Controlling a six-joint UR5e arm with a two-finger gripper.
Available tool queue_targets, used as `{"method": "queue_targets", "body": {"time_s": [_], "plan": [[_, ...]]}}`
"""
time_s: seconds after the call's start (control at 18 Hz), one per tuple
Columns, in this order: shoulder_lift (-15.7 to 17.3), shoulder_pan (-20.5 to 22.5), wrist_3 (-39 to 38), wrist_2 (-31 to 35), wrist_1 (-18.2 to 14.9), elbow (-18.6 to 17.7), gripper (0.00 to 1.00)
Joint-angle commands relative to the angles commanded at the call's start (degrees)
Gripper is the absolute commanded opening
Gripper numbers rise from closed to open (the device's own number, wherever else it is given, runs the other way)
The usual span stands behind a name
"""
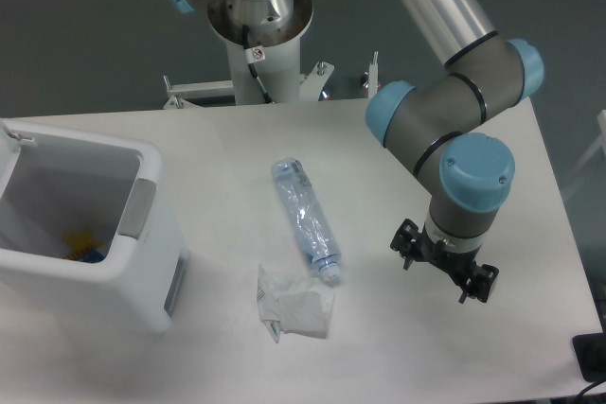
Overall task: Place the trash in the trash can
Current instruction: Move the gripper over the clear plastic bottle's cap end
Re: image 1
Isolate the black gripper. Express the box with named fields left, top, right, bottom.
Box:
left=390, top=219, right=499, bottom=304

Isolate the crushed clear plastic bottle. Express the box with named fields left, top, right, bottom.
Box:
left=271, top=157, right=341, bottom=285

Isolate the white plastic wrapper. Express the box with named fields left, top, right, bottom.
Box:
left=257, top=264, right=335, bottom=343

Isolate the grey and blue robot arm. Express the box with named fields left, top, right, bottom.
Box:
left=170, top=0, right=544, bottom=302

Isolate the white trash can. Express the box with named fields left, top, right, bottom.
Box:
left=1, top=119, right=189, bottom=333

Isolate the black device at table corner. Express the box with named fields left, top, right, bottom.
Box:
left=572, top=333, right=605, bottom=382

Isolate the white upright bolt bracket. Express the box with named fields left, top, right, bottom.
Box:
left=360, top=50, right=381, bottom=99

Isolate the white frame at right edge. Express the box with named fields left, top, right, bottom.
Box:
left=561, top=109, right=606, bottom=197

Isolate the white metal base bracket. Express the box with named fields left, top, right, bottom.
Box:
left=163, top=61, right=334, bottom=110

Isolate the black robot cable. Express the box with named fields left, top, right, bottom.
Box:
left=240, top=24, right=276, bottom=105

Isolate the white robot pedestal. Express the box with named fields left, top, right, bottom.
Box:
left=207, top=0, right=313, bottom=105

